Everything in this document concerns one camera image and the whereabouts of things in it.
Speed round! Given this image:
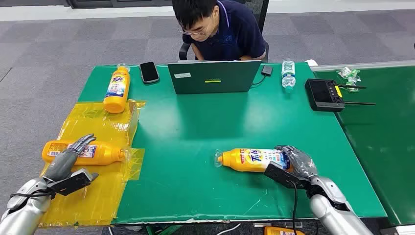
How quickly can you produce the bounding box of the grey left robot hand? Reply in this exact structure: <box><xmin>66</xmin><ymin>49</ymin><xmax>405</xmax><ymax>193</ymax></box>
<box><xmin>44</xmin><ymin>134</ymin><xmax>98</xmax><ymax>182</ymax></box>

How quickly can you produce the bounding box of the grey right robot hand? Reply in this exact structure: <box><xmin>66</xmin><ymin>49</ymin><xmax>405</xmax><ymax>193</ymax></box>
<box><xmin>275</xmin><ymin>145</ymin><xmax>319</xmax><ymax>181</ymax></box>

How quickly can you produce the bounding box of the orange Tide detergent bottle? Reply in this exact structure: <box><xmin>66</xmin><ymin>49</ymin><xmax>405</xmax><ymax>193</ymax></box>
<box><xmin>214</xmin><ymin>148</ymin><xmax>293</xmax><ymax>173</ymax></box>
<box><xmin>42</xmin><ymin>140</ymin><xmax>128</xmax><ymax>166</ymax></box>
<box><xmin>103</xmin><ymin>63</ymin><xmax>131</xmax><ymax>115</ymax></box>

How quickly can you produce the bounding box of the orange bottle under table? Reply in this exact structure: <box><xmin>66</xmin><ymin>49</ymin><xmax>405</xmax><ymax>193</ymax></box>
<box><xmin>264</xmin><ymin>226</ymin><xmax>306</xmax><ymax>235</ymax></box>

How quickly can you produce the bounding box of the clear plastic water bottle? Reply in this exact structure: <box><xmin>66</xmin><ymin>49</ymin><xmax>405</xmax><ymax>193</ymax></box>
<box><xmin>281</xmin><ymin>59</ymin><xmax>297</xmax><ymax>94</ymax></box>

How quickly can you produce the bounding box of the yellow plastic sheet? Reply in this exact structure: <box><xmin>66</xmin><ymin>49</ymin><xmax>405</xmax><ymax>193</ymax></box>
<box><xmin>39</xmin><ymin>99</ymin><xmax>146</xmax><ymax>228</ymax></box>

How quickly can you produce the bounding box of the black controller with antennas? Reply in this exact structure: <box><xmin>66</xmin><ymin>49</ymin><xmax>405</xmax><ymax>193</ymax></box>
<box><xmin>304</xmin><ymin>78</ymin><xmax>377</xmax><ymax>113</ymax></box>

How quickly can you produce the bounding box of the dark green laptop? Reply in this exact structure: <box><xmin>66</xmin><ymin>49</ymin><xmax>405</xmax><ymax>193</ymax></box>
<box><xmin>167</xmin><ymin>60</ymin><xmax>262</xmax><ymax>95</ymax></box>

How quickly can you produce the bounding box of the black smartphone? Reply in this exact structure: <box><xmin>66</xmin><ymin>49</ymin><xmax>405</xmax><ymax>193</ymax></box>
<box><xmin>139</xmin><ymin>61</ymin><xmax>160</xmax><ymax>85</ymax></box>

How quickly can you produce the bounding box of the person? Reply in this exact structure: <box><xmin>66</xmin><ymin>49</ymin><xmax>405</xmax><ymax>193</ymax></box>
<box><xmin>172</xmin><ymin>0</ymin><xmax>269</xmax><ymax>62</ymax></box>

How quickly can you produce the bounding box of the black office chair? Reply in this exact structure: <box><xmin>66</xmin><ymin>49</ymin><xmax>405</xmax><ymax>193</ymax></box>
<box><xmin>179</xmin><ymin>0</ymin><xmax>270</xmax><ymax>63</ymax></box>

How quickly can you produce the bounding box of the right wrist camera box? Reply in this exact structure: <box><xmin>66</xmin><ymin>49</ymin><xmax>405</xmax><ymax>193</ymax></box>
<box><xmin>264</xmin><ymin>161</ymin><xmax>311</xmax><ymax>191</ymax></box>

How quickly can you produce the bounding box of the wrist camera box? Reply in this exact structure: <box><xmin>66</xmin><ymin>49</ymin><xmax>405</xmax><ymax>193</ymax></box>
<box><xmin>264</xmin><ymin>161</ymin><xmax>311</xmax><ymax>191</ymax></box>
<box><xmin>47</xmin><ymin>168</ymin><xmax>99</xmax><ymax>197</ymax></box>

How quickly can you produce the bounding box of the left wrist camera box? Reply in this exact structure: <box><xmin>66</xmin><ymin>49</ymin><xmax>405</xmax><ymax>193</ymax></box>
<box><xmin>47</xmin><ymin>168</ymin><xmax>99</xmax><ymax>197</ymax></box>

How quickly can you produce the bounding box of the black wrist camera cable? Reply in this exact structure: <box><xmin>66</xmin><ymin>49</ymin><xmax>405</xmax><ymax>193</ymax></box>
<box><xmin>288</xmin><ymin>180</ymin><xmax>300</xmax><ymax>235</ymax></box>

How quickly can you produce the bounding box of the black adapter cable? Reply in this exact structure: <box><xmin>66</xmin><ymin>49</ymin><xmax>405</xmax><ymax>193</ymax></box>
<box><xmin>250</xmin><ymin>75</ymin><xmax>267</xmax><ymax>88</ymax></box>

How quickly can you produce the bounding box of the white floor cable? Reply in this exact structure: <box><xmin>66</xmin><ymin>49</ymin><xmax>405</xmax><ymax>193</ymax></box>
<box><xmin>215</xmin><ymin>223</ymin><xmax>243</xmax><ymax>235</ymax></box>

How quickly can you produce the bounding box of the silver table edge rail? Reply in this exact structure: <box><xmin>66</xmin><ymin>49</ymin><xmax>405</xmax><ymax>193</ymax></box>
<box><xmin>311</xmin><ymin>60</ymin><xmax>415</xmax><ymax>72</ymax></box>

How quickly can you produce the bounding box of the green table frame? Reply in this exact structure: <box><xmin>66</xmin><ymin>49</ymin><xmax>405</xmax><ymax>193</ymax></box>
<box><xmin>146</xmin><ymin>224</ymin><xmax>183</xmax><ymax>235</ymax></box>

